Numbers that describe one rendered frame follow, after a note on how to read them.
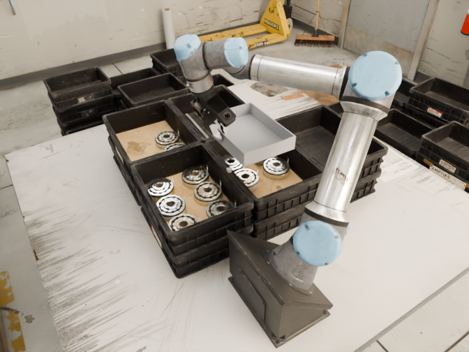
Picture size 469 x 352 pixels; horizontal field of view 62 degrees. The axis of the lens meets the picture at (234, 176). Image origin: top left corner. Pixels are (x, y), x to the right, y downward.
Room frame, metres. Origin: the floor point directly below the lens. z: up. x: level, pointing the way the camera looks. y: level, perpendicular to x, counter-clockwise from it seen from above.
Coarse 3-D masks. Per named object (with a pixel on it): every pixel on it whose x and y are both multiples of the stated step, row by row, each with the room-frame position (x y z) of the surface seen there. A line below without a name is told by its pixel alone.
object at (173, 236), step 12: (204, 144) 1.25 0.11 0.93; (156, 156) 1.18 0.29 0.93; (132, 168) 1.11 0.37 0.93; (144, 192) 0.98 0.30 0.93; (252, 204) 0.91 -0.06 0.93; (156, 216) 0.88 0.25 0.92; (216, 216) 0.86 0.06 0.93; (228, 216) 0.87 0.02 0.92; (168, 228) 0.81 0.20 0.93; (192, 228) 0.81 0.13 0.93
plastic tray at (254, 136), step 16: (240, 112) 1.27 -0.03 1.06; (256, 112) 1.26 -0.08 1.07; (240, 128) 1.19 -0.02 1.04; (256, 128) 1.19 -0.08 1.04; (272, 128) 1.17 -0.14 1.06; (224, 144) 1.07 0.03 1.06; (240, 144) 1.08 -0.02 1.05; (256, 144) 1.08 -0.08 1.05; (272, 144) 1.02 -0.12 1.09; (288, 144) 1.05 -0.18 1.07; (240, 160) 0.98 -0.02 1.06; (256, 160) 0.98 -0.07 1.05
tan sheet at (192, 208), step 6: (180, 174) 1.19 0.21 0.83; (174, 180) 1.15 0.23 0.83; (180, 180) 1.15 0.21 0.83; (210, 180) 1.15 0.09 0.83; (174, 186) 1.12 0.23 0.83; (180, 186) 1.12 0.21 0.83; (174, 192) 1.09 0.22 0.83; (180, 192) 1.09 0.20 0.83; (186, 192) 1.09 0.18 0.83; (192, 192) 1.09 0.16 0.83; (222, 192) 1.08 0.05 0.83; (186, 198) 1.05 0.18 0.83; (192, 198) 1.05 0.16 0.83; (222, 198) 1.05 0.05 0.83; (186, 204) 1.02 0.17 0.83; (192, 204) 1.02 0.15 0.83; (186, 210) 0.99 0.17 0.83; (192, 210) 0.99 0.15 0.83; (198, 210) 0.99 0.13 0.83; (204, 210) 0.99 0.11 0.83; (204, 216) 0.96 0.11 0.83; (168, 222) 0.93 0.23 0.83
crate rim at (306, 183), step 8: (208, 144) 1.25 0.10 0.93; (216, 152) 1.20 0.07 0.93; (312, 160) 1.14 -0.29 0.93; (320, 168) 1.09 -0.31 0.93; (320, 176) 1.05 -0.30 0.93; (240, 184) 1.01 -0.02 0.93; (296, 184) 1.01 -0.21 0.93; (304, 184) 1.01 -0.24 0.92; (312, 184) 1.03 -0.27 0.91; (248, 192) 0.97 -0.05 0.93; (280, 192) 0.97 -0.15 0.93; (288, 192) 0.98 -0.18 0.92; (256, 200) 0.93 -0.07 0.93; (264, 200) 0.94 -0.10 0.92; (272, 200) 0.95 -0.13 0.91
